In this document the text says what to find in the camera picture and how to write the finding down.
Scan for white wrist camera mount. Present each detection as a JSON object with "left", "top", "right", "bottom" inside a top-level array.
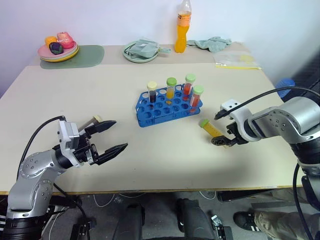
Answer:
[
  {"left": 56, "top": 120, "right": 84, "bottom": 169},
  {"left": 219, "top": 99, "right": 259, "bottom": 144}
]

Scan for thin black cable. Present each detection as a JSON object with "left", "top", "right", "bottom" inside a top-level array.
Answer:
[{"left": 52, "top": 183, "right": 91, "bottom": 226}]

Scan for green placemat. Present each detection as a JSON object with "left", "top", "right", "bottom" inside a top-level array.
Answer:
[{"left": 39, "top": 44, "right": 106, "bottom": 70}]

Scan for khaki trouser leg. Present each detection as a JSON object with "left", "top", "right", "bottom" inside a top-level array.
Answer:
[{"left": 253, "top": 210, "right": 312, "bottom": 240}]

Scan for pink toy food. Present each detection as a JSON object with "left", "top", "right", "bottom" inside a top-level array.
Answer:
[{"left": 56, "top": 31, "right": 75, "bottom": 50}]

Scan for dark purple toy food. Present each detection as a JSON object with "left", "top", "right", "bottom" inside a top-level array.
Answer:
[{"left": 48, "top": 41, "right": 64, "bottom": 55}]

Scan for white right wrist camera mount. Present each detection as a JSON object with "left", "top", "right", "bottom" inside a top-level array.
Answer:
[{"left": 219, "top": 99, "right": 259, "bottom": 144}]

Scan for blue test tube rack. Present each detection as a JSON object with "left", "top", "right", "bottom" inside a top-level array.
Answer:
[{"left": 135, "top": 83, "right": 204, "bottom": 129}]

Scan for black right body cable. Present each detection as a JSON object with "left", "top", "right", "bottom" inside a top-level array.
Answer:
[{"left": 292, "top": 161, "right": 315, "bottom": 240}]

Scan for pale green cloth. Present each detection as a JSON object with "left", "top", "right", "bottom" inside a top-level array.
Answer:
[{"left": 186, "top": 36, "right": 233, "bottom": 54}]

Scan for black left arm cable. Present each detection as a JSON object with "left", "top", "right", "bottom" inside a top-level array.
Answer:
[{"left": 16, "top": 115, "right": 67, "bottom": 181}]

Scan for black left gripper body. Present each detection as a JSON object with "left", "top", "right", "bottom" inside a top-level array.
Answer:
[{"left": 74, "top": 132, "right": 99, "bottom": 166}]

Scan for clear plastic zip bag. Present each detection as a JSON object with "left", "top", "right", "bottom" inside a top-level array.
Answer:
[{"left": 213, "top": 50, "right": 263, "bottom": 70}]

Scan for cream cap dark red tube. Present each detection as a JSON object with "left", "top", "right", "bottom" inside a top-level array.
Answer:
[{"left": 147, "top": 81, "right": 158, "bottom": 104}]

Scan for green cap yellow test tube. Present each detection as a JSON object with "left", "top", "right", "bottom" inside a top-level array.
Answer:
[{"left": 199, "top": 118, "right": 226, "bottom": 141}]

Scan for dark rounded shape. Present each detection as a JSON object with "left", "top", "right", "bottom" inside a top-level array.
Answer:
[{"left": 175, "top": 198, "right": 217, "bottom": 240}]

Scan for black bar under table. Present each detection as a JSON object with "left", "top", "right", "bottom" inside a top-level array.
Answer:
[{"left": 216, "top": 188, "right": 302, "bottom": 204}]

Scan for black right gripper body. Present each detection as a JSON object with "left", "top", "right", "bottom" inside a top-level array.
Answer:
[{"left": 226, "top": 121, "right": 248, "bottom": 148}]

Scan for white floor cable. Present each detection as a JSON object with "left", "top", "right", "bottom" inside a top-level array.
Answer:
[{"left": 93, "top": 192, "right": 148, "bottom": 209}]

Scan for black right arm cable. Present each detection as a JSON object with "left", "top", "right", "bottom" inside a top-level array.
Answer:
[{"left": 221, "top": 86, "right": 320, "bottom": 116}]

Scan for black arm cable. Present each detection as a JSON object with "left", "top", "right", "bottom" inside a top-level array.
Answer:
[
  {"left": 221, "top": 86, "right": 320, "bottom": 116},
  {"left": 16, "top": 115, "right": 67, "bottom": 181}
]

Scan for green cap orange liquid tube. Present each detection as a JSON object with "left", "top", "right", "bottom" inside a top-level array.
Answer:
[{"left": 166, "top": 77, "right": 178, "bottom": 105}]

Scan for black and silver floor bracket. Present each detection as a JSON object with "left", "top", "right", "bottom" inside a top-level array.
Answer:
[{"left": 210, "top": 214, "right": 235, "bottom": 240}]

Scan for pale green plate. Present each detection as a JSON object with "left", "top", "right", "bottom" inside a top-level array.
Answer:
[{"left": 122, "top": 40, "right": 160, "bottom": 64}]

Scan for cream cap clear test tube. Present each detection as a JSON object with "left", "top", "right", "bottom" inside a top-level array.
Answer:
[{"left": 77, "top": 115, "right": 102, "bottom": 132}]

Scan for orange soda plastic bottle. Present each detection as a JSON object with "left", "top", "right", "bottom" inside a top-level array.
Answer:
[{"left": 174, "top": 0, "right": 194, "bottom": 54}]

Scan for black and white shoe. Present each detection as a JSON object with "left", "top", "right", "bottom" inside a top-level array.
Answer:
[{"left": 233, "top": 211, "right": 264, "bottom": 234}]

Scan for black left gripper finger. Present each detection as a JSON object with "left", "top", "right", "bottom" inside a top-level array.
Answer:
[
  {"left": 84, "top": 120, "right": 118, "bottom": 138},
  {"left": 95, "top": 142, "right": 129, "bottom": 166}
]

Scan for orange toy food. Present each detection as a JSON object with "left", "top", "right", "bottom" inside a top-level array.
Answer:
[{"left": 44, "top": 35, "right": 59, "bottom": 48}]

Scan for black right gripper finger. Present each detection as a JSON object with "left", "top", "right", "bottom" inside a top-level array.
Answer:
[
  {"left": 213, "top": 109, "right": 233, "bottom": 122},
  {"left": 210, "top": 135, "right": 238, "bottom": 149}
]

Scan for pink and yellow plate stack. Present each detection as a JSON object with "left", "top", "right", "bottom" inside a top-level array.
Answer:
[{"left": 37, "top": 40, "right": 80, "bottom": 63}]

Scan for black ribbed object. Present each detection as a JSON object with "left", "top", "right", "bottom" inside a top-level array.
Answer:
[{"left": 291, "top": 48, "right": 320, "bottom": 97}]

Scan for green cap red test tube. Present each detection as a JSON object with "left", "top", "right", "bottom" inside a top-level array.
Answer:
[
  {"left": 190, "top": 84, "right": 205, "bottom": 114},
  {"left": 184, "top": 73, "right": 197, "bottom": 98}
]

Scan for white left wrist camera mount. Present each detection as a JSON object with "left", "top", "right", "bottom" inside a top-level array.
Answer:
[{"left": 56, "top": 120, "right": 84, "bottom": 169}]

